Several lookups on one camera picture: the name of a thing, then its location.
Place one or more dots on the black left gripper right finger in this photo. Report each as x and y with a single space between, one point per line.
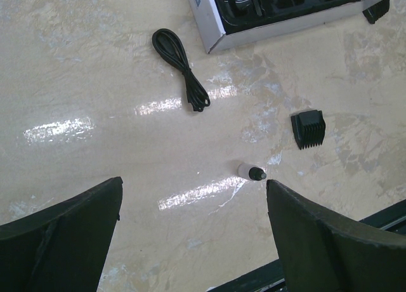
336 241

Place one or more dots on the small oil bottle black cap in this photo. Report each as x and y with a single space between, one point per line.
251 172

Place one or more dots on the white clipper kit box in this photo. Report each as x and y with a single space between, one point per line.
225 24

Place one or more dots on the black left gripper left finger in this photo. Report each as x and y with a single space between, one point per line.
62 247

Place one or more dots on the black clipper guard comb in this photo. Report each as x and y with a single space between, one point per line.
308 128

